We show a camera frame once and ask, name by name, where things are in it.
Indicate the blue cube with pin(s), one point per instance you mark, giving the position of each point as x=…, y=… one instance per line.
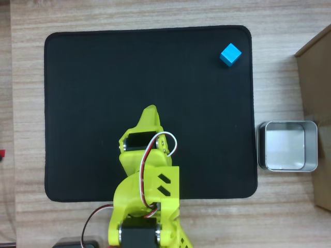
x=230, y=54

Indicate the yellow-green gripper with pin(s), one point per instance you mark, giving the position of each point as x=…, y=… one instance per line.
x=132, y=160

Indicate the square metal tin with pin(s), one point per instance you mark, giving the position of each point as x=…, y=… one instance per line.
x=284, y=147

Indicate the black mouse mat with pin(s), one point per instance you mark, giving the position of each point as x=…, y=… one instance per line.
x=103, y=103

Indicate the brown cardboard box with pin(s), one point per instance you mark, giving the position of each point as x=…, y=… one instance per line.
x=318, y=103

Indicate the small red black object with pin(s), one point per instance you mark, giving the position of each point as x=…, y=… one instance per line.
x=2, y=155

